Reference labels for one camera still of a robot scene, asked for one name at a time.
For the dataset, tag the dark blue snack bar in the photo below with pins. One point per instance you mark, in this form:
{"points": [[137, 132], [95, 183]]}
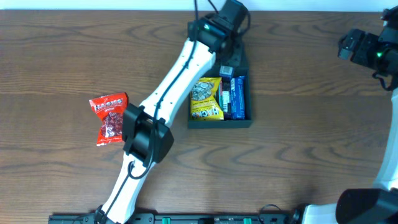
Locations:
{"points": [[226, 74]]}

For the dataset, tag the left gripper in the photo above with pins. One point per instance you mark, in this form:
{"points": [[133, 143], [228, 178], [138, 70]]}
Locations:
{"points": [[236, 58]]}

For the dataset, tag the red candy bag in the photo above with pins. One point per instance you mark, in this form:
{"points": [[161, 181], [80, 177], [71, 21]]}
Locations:
{"points": [[110, 110]]}

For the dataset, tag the green snack bar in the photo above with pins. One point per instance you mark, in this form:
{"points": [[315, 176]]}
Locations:
{"points": [[219, 95]]}

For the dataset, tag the dark green box with lid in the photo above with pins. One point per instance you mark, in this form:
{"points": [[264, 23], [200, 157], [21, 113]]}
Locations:
{"points": [[242, 70]]}

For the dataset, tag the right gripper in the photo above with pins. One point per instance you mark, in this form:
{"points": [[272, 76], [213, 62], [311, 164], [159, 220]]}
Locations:
{"points": [[345, 43]]}

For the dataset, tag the black mounting rail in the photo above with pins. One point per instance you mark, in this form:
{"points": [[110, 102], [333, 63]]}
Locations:
{"points": [[149, 218]]}

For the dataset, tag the yellow snack bag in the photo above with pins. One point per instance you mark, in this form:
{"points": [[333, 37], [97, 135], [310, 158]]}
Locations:
{"points": [[203, 103]]}

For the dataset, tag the blue Oreo cookie pack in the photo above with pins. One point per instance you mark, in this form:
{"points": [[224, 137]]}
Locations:
{"points": [[237, 98]]}

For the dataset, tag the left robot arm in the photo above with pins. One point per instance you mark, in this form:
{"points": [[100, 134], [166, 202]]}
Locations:
{"points": [[146, 128]]}

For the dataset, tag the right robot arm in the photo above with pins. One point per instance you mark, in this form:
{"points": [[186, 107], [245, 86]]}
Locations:
{"points": [[377, 203]]}

